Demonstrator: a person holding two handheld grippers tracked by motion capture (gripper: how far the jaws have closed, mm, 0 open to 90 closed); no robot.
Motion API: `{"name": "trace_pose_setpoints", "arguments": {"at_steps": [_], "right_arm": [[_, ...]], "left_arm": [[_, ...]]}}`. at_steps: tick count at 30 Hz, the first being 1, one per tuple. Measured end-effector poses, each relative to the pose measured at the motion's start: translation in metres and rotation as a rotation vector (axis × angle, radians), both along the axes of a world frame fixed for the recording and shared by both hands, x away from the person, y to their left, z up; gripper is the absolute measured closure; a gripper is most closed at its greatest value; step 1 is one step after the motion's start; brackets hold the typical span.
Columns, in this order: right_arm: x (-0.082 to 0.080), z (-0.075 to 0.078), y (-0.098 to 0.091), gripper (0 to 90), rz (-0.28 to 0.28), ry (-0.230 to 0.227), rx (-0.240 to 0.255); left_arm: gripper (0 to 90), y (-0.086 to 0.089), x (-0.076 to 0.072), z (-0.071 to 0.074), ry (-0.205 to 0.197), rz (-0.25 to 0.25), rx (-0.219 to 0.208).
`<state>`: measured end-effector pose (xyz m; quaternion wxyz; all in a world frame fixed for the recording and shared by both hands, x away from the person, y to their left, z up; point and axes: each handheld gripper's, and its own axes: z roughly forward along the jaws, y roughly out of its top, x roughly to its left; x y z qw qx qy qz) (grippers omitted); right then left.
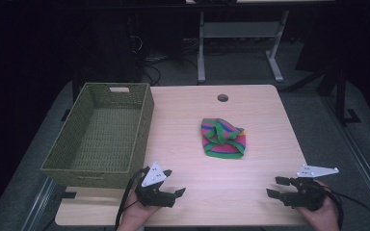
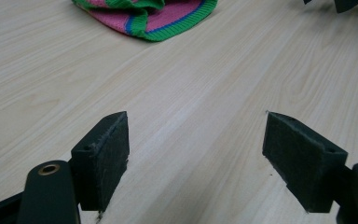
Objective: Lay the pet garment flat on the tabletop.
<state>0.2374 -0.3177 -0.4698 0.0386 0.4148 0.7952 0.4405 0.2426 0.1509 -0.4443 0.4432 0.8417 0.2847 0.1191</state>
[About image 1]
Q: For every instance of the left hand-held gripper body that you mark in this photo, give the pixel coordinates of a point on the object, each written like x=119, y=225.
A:
x=154, y=192

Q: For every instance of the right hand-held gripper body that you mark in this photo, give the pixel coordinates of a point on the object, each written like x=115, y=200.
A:
x=305, y=194

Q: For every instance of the striped knitted pet sweater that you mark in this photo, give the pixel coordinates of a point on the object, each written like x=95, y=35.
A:
x=222, y=149

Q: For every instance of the green woven basket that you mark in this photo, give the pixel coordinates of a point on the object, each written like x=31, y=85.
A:
x=107, y=134

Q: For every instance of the person's left hand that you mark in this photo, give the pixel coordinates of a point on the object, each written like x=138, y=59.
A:
x=135, y=215

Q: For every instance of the person's right hand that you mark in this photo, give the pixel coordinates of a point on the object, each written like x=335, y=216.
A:
x=324, y=218

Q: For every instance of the black metal stand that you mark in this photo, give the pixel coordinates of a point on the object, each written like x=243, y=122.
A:
x=341, y=96

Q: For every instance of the grey metal desk frame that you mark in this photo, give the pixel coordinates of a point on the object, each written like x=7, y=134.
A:
x=237, y=30

